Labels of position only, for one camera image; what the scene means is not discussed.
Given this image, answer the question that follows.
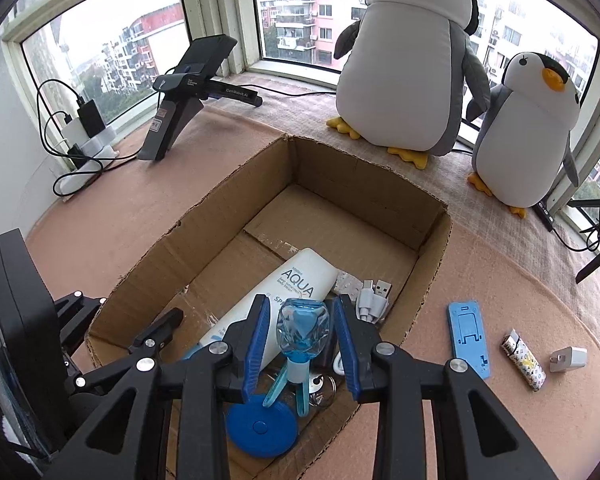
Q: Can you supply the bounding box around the white window frame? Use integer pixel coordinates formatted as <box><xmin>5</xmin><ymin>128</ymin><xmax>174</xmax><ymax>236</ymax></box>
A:
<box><xmin>0</xmin><ymin>0</ymin><xmax>600</xmax><ymax>261</ymax></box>

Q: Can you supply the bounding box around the translucent blue clip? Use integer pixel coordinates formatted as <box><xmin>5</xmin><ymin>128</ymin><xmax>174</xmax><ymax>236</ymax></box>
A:
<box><xmin>262</xmin><ymin>297</ymin><xmax>331</xmax><ymax>417</ymax></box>

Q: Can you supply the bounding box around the white sunscreen tube blue cap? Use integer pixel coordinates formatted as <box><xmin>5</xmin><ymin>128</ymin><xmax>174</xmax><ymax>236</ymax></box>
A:
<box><xmin>182</xmin><ymin>247</ymin><xmax>340</xmax><ymax>361</ymax></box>

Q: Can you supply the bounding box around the blue folding phone stand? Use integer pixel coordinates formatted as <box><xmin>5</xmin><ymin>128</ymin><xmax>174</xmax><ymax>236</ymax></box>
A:
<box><xmin>447</xmin><ymin>300</ymin><xmax>493</xmax><ymax>380</ymax></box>

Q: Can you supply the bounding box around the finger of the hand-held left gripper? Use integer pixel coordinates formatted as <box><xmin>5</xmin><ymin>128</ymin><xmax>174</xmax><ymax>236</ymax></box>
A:
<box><xmin>65</xmin><ymin>308</ymin><xmax>185</xmax><ymax>396</ymax></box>
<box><xmin>54</xmin><ymin>291</ymin><xmax>108</xmax><ymax>361</ymax></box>

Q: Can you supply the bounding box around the cardboard box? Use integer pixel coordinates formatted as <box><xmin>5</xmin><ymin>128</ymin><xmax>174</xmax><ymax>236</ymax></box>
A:
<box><xmin>84</xmin><ymin>134</ymin><xmax>453</xmax><ymax>480</ymax></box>

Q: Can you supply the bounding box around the white power strip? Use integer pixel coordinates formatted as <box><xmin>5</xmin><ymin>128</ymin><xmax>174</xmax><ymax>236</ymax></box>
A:
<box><xmin>55</xmin><ymin>127</ymin><xmax>121</xmax><ymax>197</ymax></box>

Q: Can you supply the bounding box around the round blue tape measure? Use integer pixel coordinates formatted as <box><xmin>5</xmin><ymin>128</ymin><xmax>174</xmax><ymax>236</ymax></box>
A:
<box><xmin>225</xmin><ymin>394</ymin><xmax>301</xmax><ymax>458</ymax></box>

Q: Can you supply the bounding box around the black cable on windowsill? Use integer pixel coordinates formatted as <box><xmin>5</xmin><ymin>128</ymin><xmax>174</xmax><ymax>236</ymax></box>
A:
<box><xmin>207</xmin><ymin>72</ymin><xmax>338</xmax><ymax>100</ymax></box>

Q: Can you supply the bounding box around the large grey penguin plush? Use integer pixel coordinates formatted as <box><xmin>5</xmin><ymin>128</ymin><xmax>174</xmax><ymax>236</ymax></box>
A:
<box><xmin>326</xmin><ymin>0</ymin><xmax>492</xmax><ymax>171</ymax></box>

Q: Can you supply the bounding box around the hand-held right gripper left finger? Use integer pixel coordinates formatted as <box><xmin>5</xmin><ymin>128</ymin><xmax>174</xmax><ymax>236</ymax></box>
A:
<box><xmin>45</xmin><ymin>294</ymin><xmax>272</xmax><ymax>480</ymax></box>

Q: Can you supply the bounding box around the white usb wall charger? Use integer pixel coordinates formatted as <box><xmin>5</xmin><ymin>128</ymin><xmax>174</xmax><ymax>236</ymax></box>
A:
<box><xmin>549</xmin><ymin>346</ymin><xmax>588</xmax><ymax>374</ymax></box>

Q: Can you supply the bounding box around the white plug-in charger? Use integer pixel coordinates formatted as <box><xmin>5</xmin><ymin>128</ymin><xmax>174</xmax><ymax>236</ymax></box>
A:
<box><xmin>62</xmin><ymin>122</ymin><xmax>88</xmax><ymax>147</ymax></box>

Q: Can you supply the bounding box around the black charging cable loop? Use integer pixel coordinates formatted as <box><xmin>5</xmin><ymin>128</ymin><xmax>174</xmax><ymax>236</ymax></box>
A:
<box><xmin>36</xmin><ymin>78</ymin><xmax>88</xmax><ymax>156</ymax></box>

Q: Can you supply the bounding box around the patterned white lighter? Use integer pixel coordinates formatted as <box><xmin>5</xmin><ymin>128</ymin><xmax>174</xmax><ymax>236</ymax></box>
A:
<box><xmin>500</xmin><ymin>328</ymin><xmax>547</xmax><ymax>392</ymax></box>

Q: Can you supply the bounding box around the pink felt table cover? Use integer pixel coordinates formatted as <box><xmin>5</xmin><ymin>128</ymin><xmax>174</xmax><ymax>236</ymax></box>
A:
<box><xmin>25</xmin><ymin>72</ymin><xmax>600</xmax><ymax>480</ymax></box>

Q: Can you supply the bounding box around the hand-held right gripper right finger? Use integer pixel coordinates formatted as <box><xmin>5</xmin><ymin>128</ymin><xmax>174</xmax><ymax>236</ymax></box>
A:
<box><xmin>331</xmin><ymin>294</ymin><xmax>561</xmax><ymax>480</ymax></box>

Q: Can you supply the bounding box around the small grey penguin plush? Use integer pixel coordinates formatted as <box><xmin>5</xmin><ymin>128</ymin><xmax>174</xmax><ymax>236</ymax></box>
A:
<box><xmin>467</xmin><ymin>51</ymin><xmax>581</xmax><ymax>219</ymax></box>

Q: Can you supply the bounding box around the white usb cable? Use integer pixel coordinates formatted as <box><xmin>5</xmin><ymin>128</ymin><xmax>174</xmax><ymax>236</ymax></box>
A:
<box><xmin>355</xmin><ymin>279</ymin><xmax>395</xmax><ymax>322</ymax></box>

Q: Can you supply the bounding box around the black power cable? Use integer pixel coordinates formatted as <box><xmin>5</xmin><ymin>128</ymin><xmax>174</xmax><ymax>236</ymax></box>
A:
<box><xmin>52</xmin><ymin>156</ymin><xmax>133</xmax><ymax>197</ymax></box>

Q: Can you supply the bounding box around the metal keyring with white fob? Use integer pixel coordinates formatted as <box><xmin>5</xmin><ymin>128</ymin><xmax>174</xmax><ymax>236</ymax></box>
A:
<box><xmin>305</xmin><ymin>349</ymin><xmax>347</xmax><ymax>408</ymax></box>

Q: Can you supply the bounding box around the black inline remote control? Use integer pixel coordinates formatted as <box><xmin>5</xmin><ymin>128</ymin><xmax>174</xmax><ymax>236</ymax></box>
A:
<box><xmin>532</xmin><ymin>199</ymin><xmax>556</xmax><ymax>233</ymax></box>

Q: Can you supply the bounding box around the idle dark grey hand-held device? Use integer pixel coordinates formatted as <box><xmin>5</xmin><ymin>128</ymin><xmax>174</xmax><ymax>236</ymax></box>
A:
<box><xmin>137</xmin><ymin>34</ymin><xmax>263</xmax><ymax>162</ymax></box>

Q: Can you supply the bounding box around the silver pill blister pack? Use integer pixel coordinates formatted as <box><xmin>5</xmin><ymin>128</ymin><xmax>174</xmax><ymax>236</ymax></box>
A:
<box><xmin>331</xmin><ymin>271</ymin><xmax>365</xmax><ymax>297</ymax></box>

